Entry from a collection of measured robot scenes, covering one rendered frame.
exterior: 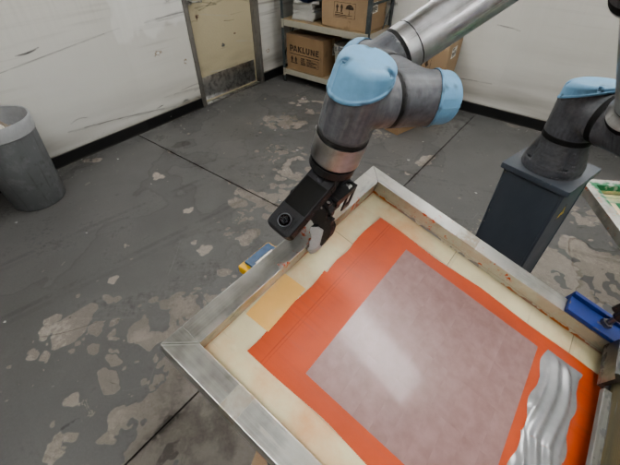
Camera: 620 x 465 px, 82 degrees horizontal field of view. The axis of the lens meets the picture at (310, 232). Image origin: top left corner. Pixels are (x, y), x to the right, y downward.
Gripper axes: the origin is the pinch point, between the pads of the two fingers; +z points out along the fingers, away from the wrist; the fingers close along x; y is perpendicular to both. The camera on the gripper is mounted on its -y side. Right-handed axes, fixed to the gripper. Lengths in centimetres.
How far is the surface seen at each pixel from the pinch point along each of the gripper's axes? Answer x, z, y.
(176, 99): 272, 186, 174
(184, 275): 84, 154, 31
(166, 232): 126, 166, 49
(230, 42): 287, 154, 263
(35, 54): 291, 120, 65
